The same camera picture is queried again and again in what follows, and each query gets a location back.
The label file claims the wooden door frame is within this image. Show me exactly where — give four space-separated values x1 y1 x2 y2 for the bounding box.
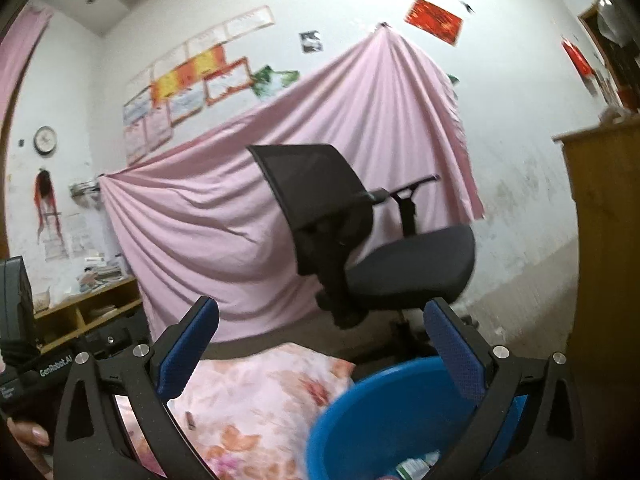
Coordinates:
579 0 640 112

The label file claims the black white wall photo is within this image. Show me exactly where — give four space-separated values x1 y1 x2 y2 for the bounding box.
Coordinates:
299 30 324 55

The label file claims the pink floral blanket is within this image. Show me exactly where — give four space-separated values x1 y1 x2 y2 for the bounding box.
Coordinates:
115 342 357 480

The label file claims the wooden shelf unit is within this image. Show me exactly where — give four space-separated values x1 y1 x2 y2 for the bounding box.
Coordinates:
32 275 149 357

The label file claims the pink curtain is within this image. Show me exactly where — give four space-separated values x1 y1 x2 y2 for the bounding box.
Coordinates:
0 2 56 132

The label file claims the green wall picture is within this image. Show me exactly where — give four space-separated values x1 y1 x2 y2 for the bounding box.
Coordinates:
252 65 301 99

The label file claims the red wall poster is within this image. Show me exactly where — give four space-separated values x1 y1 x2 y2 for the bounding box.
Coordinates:
404 0 465 47

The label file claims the green white carton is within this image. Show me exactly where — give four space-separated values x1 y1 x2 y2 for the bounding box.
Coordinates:
395 450 442 480

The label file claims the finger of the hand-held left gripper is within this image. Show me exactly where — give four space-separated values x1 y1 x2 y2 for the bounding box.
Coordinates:
75 322 151 358

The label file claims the red hanging tassel ornament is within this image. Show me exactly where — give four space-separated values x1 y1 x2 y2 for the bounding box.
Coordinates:
32 170 66 247

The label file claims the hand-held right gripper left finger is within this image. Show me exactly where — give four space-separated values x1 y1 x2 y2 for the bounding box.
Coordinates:
52 296 221 480

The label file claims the blue plastic basin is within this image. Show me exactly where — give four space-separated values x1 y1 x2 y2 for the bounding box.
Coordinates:
305 357 531 480

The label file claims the wall rack with papers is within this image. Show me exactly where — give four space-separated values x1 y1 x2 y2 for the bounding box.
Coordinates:
69 177 104 206

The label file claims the person's left hand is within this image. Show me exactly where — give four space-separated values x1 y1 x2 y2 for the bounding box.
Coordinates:
5 414 56 472

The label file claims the stack of papers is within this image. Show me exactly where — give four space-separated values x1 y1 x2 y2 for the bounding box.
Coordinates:
80 252 126 292

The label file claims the black office chair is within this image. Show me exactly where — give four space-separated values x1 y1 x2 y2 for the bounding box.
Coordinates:
247 143 482 357

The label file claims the group of wall certificates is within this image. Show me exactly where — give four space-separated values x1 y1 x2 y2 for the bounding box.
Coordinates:
122 5 276 166

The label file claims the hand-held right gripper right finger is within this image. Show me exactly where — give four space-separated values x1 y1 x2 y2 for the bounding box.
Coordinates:
422 297 586 480

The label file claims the red wall decoration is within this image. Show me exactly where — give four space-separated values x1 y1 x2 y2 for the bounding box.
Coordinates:
561 37 594 79

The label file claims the round wall clock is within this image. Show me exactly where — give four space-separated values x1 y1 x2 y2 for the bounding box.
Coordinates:
33 126 57 155

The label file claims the pink hanging sheet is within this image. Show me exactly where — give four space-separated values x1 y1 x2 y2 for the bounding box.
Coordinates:
97 22 486 346

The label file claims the wooden cabinet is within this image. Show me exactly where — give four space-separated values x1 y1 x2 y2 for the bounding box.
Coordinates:
552 115 640 480

